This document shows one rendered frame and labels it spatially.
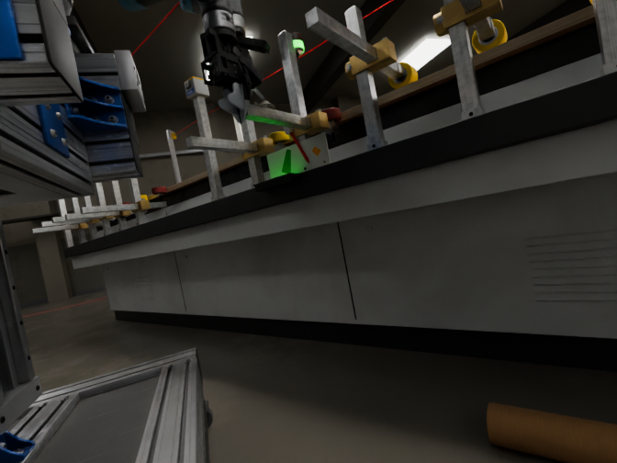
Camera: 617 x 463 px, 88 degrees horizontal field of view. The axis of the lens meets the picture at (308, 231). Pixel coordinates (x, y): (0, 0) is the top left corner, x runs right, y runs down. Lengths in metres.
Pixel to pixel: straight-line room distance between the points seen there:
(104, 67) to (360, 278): 1.00
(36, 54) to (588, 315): 1.18
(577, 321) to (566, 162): 0.46
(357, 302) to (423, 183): 0.59
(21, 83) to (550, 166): 0.88
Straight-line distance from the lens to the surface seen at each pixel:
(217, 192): 1.43
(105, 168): 0.84
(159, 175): 7.27
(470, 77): 0.90
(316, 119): 1.06
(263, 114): 0.91
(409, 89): 1.13
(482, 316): 1.16
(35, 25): 0.43
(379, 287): 1.24
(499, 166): 0.88
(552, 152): 0.87
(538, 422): 0.85
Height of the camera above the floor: 0.54
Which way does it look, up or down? 2 degrees down
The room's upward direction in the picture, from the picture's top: 11 degrees counter-clockwise
